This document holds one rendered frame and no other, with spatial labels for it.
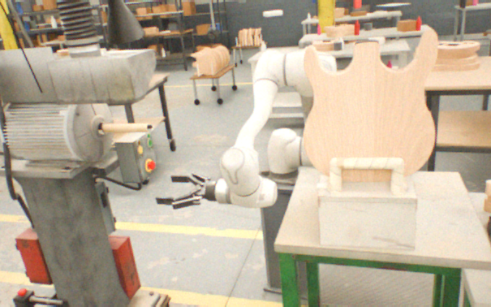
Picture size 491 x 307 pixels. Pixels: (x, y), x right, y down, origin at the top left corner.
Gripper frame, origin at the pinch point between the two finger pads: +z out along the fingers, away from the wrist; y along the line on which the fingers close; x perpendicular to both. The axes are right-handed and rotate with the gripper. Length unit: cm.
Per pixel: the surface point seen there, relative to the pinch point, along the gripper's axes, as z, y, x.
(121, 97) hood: 4.0, -4.4, 38.9
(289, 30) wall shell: 152, 1082, -230
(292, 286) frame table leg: -48, -19, -24
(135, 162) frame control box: 27.3, 23.8, -3.7
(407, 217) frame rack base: -82, -13, 4
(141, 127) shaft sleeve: 7.8, 7.2, 22.0
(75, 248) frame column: 44, -9, -25
